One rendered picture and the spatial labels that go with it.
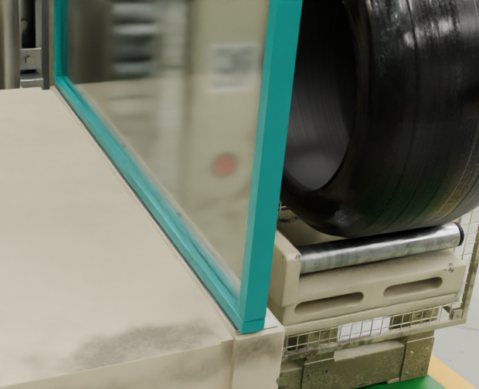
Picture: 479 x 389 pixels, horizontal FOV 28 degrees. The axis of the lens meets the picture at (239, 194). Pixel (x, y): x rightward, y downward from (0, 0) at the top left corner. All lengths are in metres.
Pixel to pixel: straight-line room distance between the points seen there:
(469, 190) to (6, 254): 0.88
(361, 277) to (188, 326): 0.90
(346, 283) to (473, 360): 1.47
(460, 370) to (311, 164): 1.29
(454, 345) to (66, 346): 2.43
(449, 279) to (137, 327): 1.04
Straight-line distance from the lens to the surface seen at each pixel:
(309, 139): 1.87
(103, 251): 0.85
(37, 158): 1.01
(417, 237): 1.68
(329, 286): 1.59
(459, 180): 1.51
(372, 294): 1.64
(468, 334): 3.15
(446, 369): 2.98
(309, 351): 2.38
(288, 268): 1.50
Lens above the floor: 1.70
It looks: 27 degrees down
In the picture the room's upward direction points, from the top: 5 degrees clockwise
